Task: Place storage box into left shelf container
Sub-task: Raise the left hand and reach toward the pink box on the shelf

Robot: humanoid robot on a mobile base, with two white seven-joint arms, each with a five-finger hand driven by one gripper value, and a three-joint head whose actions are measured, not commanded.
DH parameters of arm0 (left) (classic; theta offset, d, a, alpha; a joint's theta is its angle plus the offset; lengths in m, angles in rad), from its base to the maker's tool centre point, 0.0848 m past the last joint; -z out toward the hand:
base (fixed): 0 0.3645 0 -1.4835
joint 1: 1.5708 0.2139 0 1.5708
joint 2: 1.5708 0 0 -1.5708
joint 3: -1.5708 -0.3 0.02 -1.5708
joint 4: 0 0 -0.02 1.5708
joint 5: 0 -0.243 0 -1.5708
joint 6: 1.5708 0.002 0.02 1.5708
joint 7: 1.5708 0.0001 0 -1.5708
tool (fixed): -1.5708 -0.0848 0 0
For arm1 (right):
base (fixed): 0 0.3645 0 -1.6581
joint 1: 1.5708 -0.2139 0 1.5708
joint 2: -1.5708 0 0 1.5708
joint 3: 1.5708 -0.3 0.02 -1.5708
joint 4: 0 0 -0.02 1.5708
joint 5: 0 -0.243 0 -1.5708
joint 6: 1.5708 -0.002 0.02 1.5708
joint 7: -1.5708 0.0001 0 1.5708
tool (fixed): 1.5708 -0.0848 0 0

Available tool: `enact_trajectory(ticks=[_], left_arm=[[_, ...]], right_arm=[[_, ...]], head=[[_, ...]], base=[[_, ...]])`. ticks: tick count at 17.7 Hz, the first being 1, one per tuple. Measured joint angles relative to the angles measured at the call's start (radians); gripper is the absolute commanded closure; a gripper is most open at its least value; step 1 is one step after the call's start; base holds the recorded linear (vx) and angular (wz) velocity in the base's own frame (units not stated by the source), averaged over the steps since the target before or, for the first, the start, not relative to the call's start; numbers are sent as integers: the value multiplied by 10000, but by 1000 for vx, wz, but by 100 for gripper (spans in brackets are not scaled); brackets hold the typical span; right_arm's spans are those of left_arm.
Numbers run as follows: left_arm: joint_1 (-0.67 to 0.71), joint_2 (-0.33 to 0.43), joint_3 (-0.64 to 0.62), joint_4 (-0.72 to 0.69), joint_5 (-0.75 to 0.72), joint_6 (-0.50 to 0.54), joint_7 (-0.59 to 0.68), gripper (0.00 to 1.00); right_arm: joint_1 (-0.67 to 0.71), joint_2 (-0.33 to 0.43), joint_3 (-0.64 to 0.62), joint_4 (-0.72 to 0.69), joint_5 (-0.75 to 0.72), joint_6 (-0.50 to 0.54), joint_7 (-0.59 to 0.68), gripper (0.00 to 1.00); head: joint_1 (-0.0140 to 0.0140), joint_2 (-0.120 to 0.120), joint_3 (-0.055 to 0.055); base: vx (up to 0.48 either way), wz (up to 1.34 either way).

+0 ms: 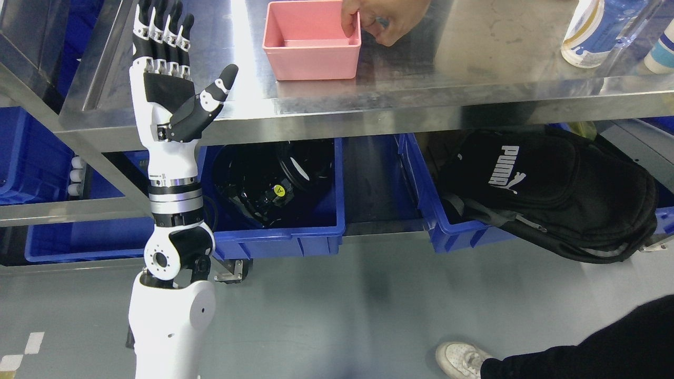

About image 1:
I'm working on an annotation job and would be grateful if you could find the black trouser leg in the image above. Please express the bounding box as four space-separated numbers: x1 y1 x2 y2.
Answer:
480 294 673 378

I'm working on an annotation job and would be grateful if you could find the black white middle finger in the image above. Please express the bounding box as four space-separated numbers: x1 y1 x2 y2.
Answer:
163 2 183 75

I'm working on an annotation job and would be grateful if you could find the black helmet with yellow sticker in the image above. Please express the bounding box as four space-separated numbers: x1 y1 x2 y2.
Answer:
210 139 335 230

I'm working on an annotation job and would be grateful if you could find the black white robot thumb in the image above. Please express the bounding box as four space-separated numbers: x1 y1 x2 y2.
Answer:
157 63 239 143

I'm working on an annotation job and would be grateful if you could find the person's bare hand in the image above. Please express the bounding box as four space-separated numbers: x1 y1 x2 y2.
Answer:
340 1 431 46

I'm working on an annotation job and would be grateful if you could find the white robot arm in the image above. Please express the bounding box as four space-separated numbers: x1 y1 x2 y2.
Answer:
127 1 239 378

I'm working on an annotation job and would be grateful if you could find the white sneaker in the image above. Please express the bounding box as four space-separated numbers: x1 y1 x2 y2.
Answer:
435 342 492 378

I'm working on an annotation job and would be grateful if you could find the blue bin far left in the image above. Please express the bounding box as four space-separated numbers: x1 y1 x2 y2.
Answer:
1 106 74 206

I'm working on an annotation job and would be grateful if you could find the black Puma backpack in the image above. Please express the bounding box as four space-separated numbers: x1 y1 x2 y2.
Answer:
435 126 659 264

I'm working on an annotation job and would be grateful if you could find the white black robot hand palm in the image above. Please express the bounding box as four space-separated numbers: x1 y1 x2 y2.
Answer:
128 58 199 187

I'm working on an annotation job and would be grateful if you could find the blue bin with black helmet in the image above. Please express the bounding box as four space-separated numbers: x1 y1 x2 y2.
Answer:
199 138 346 261

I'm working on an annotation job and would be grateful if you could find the white blue bottle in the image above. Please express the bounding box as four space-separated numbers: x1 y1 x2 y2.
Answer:
560 1 649 69

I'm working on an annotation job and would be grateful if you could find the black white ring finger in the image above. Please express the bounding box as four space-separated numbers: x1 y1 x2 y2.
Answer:
148 1 167 73

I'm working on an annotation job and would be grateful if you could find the white teal bottle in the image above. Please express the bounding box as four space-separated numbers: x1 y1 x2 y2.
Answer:
643 21 673 74

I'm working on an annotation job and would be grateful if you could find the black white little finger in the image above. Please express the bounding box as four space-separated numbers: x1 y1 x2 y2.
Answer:
132 1 153 71

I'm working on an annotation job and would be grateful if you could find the blue bin lower left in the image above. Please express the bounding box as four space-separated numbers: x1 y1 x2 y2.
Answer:
24 151 153 263

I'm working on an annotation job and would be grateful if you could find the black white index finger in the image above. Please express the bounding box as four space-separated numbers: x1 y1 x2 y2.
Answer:
176 14 194 79

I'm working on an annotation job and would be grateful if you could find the blue bin under backpack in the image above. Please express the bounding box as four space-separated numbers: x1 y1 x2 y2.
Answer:
394 133 515 254

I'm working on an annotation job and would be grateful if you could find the pink plastic storage box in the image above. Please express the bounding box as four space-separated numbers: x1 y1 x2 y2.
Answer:
262 1 361 81

